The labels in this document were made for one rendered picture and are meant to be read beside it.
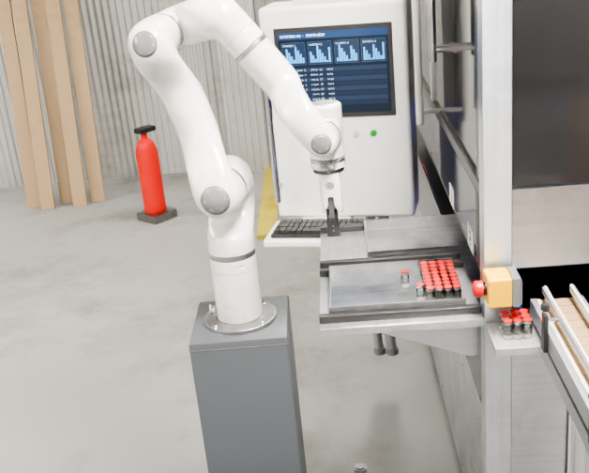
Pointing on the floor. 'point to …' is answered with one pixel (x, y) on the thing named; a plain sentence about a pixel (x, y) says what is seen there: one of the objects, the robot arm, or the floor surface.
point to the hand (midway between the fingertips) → (333, 227)
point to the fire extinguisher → (151, 180)
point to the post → (495, 215)
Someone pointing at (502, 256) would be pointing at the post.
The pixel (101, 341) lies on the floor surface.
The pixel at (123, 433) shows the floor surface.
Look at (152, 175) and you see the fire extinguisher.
